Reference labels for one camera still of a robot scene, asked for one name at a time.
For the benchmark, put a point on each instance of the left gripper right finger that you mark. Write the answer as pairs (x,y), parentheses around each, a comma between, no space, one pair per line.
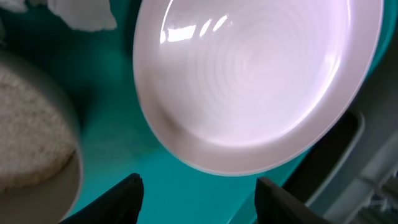
(274,205)

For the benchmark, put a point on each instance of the grey dishwasher rack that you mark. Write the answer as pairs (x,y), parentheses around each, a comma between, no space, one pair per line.
(353,161)

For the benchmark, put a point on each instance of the teal serving tray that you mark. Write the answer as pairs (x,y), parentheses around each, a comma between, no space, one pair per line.
(95,70)

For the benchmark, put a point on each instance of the white pink-rimmed plate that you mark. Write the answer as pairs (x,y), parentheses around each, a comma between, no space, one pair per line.
(241,87)

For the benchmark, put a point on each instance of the grey bowl of rice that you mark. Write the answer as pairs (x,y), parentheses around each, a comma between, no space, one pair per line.
(41,161)

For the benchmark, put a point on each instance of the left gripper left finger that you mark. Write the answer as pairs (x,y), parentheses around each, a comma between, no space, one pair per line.
(119,205)

